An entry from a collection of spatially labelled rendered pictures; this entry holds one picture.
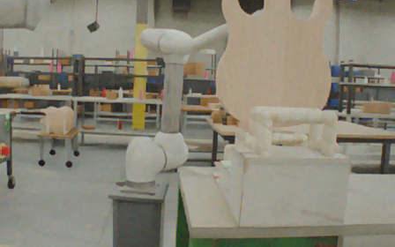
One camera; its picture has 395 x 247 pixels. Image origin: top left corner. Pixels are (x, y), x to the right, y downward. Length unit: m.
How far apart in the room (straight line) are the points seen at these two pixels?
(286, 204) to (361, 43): 13.75
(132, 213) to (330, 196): 1.07
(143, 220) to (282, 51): 1.09
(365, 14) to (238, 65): 13.85
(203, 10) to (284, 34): 11.35
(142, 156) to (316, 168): 1.01
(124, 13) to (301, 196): 11.63
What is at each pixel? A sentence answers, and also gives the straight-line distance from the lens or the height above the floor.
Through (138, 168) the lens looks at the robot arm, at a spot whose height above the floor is 0.83.
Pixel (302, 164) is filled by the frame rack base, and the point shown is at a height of 1.09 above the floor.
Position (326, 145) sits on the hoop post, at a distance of 0.86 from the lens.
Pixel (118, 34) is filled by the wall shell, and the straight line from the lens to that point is 12.13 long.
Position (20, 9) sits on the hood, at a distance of 0.87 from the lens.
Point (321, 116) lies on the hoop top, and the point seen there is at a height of 1.20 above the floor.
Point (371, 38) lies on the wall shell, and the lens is 14.75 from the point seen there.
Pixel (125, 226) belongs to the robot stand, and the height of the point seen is 0.53.
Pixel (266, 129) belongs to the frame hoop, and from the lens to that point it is 0.78.
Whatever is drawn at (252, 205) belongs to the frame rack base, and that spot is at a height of 0.99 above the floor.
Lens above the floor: 1.27
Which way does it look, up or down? 3 degrees down
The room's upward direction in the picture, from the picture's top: 2 degrees clockwise
